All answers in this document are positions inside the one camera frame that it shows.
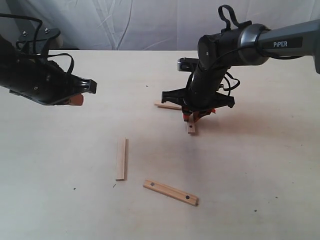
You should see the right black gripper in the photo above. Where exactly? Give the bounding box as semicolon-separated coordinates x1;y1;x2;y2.
161;88;235;123

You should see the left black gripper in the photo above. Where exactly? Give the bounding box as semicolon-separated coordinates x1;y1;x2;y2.
9;60;97;106

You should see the wooden stick with holes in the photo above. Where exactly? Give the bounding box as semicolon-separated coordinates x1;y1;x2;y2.
186;120;197;135
143;179;199;207

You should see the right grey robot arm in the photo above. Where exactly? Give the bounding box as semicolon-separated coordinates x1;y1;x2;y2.
161;20;320;121

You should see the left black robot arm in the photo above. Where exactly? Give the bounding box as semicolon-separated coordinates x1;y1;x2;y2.
0;37;97;106

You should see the plain wooden stick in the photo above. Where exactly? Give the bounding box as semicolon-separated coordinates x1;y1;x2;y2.
154;101;182;111
115;137;129;182

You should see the white backdrop cloth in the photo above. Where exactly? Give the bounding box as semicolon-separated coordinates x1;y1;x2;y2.
0;0;320;51

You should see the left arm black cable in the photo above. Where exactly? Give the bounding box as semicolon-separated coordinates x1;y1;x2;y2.
0;13;75;76

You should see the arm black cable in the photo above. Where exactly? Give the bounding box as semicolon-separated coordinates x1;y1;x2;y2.
0;13;75;76
217;4;253;97

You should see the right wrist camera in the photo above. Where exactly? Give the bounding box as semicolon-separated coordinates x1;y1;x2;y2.
177;57;199;73

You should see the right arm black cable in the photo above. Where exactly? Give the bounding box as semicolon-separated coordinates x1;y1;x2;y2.
217;4;253;97

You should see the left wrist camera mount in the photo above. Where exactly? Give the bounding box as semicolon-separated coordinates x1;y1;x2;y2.
15;28;63;53

